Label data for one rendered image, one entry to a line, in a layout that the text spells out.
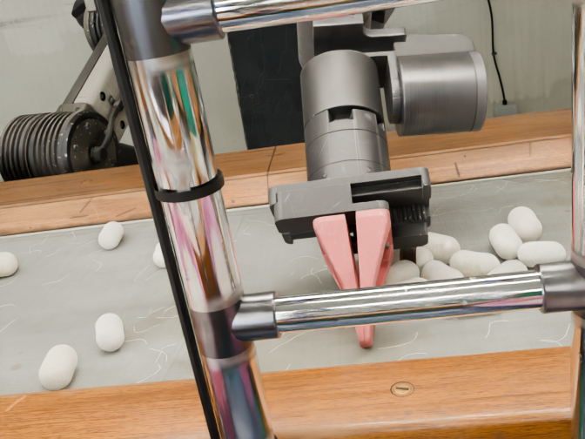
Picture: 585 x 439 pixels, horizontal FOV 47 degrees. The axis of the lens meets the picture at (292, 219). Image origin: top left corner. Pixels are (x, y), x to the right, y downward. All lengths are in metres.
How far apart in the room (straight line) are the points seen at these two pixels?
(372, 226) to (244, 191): 0.28
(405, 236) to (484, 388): 0.14
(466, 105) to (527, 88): 2.12
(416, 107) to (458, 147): 0.20
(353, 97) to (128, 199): 0.32
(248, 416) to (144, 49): 0.15
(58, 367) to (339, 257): 0.19
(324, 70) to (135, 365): 0.23
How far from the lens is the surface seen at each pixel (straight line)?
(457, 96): 0.48
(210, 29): 0.23
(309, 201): 0.42
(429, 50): 0.51
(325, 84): 0.47
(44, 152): 0.99
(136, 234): 0.66
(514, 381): 0.35
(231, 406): 0.29
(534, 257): 0.49
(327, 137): 0.45
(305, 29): 0.52
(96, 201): 0.72
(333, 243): 0.41
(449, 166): 0.66
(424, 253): 0.49
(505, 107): 2.56
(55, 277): 0.62
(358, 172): 0.43
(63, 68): 2.90
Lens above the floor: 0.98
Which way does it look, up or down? 23 degrees down
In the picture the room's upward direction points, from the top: 10 degrees counter-clockwise
